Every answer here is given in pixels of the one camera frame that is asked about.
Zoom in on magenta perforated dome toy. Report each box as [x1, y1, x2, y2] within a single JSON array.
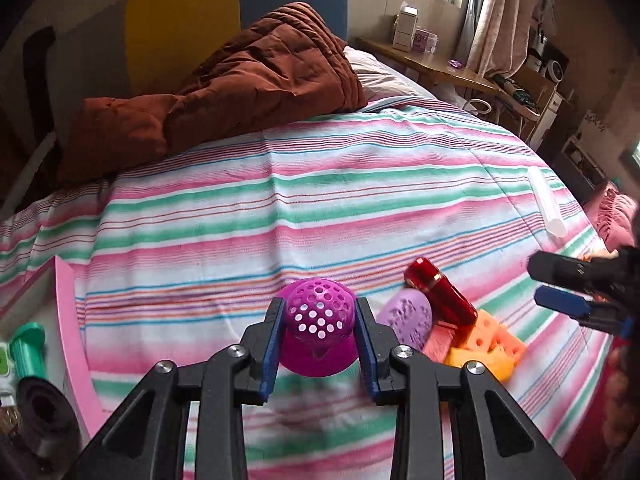
[[278, 278, 357, 378]]

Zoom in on red metallic cylinder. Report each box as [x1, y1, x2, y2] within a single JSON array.
[[404, 257, 477, 327]]

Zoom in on orange linked cubes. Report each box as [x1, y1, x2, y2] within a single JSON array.
[[456, 309, 526, 364]]

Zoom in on green plastic flanged spool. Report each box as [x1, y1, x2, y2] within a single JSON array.
[[9, 322, 47, 379]]

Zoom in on grey jar with black lid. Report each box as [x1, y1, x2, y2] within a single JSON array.
[[17, 376, 81, 462]]

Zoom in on red puzzle piece block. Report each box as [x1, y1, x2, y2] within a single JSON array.
[[422, 321, 469, 363]]

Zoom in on yellow orange plastic car shell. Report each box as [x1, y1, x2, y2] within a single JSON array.
[[444, 346, 516, 382]]

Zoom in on white green plug-in device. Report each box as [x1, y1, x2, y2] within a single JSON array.
[[0, 342, 15, 408]]

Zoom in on brown massager with pegs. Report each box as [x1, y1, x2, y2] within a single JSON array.
[[0, 405, 20, 434]]

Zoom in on person right hand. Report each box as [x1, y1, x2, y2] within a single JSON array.
[[603, 346, 639, 450]]

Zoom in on red skirt clothing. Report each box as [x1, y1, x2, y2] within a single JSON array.
[[582, 181, 638, 252]]

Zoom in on white plastic tube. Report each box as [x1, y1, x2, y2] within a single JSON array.
[[527, 167, 567, 238]]

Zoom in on striped pink green bedsheet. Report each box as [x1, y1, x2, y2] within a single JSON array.
[[1, 100, 611, 452]]

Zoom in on wooden side desk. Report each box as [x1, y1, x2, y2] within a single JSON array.
[[355, 37, 540, 122]]

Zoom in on pink white cardboard tray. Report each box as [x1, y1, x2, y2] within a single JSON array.
[[1, 256, 106, 443]]

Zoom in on beige curtain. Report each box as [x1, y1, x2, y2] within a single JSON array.
[[454, 0, 536, 79]]

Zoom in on white pillow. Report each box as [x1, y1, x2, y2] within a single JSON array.
[[343, 46, 436, 102]]

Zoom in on rust brown quilted blanket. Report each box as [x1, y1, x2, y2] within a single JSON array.
[[58, 1, 367, 186]]

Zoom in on white box on desk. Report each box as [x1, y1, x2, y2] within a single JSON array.
[[392, 2, 418, 52]]

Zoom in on grey yellow blue headboard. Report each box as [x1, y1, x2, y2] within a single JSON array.
[[47, 0, 348, 143]]

